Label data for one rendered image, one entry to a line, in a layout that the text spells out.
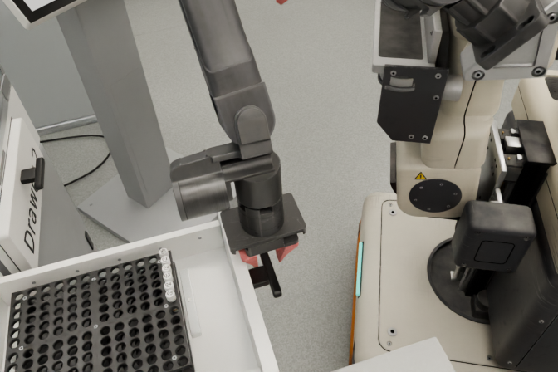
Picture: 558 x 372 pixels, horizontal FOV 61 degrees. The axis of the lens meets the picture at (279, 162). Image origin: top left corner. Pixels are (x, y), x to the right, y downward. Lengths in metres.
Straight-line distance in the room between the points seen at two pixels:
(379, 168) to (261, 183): 1.58
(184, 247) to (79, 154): 1.62
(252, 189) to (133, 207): 1.46
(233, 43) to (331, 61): 2.20
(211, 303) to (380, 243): 0.84
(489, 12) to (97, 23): 1.12
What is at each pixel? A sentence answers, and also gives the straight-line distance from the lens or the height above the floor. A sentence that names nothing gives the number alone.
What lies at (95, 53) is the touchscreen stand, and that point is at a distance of 1.52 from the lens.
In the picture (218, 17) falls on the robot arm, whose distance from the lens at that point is 0.52.
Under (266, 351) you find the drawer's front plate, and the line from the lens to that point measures 0.61.
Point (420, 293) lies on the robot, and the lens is 1.42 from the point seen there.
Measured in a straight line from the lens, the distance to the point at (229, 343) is 0.72.
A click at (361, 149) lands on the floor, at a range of 2.17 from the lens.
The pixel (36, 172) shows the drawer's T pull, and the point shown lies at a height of 0.91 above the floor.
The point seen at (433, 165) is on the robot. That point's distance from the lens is 0.98.
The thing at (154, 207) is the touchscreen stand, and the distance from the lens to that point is 1.96.
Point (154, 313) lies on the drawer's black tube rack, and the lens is 0.69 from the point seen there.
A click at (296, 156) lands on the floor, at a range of 2.12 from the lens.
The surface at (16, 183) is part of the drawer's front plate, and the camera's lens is 0.89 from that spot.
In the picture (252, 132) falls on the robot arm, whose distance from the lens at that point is 0.51.
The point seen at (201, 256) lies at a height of 0.84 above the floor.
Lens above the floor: 1.49
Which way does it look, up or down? 45 degrees down
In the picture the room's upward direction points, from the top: 3 degrees counter-clockwise
